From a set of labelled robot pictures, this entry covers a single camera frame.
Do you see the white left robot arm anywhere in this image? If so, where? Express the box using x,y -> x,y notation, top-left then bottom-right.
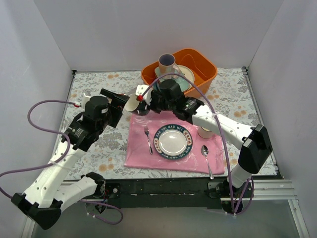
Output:
11,89 -> 129,230

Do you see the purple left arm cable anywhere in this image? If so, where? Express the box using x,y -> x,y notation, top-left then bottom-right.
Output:
0,99 -> 124,225

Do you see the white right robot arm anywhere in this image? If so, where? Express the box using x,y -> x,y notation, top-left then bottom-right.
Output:
135,79 -> 272,197

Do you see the pink satin placemat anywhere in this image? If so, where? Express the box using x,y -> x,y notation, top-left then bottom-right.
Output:
124,112 -> 225,175

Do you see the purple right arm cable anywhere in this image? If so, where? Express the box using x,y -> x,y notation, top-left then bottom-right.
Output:
141,73 -> 255,216

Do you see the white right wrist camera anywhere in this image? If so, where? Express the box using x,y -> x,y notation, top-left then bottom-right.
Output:
135,85 -> 152,105

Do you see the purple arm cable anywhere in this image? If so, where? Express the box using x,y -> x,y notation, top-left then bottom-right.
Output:
0,99 -> 124,225
141,73 -> 255,216

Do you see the silver spoon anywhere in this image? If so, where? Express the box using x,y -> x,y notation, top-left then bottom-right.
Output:
201,145 -> 214,179

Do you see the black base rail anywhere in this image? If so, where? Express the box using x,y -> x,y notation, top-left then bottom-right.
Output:
32,173 -> 295,211

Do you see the orange plastic bin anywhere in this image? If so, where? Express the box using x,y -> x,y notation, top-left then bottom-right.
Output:
141,48 -> 217,94

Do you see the pink purple ceramic mug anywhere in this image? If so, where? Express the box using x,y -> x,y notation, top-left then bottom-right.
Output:
158,54 -> 181,75

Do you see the beige enamel mug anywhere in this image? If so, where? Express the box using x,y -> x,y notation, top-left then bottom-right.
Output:
198,127 -> 214,139

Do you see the green rimmed white plate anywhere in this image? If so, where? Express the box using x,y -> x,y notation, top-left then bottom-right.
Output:
153,124 -> 193,160

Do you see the silver fork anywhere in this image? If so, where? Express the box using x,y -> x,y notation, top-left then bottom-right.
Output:
144,126 -> 153,155

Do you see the dark green mug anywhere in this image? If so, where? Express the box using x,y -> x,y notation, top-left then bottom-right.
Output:
124,94 -> 140,113

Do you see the pink bottom plate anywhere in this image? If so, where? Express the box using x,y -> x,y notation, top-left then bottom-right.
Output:
178,65 -> 195,83

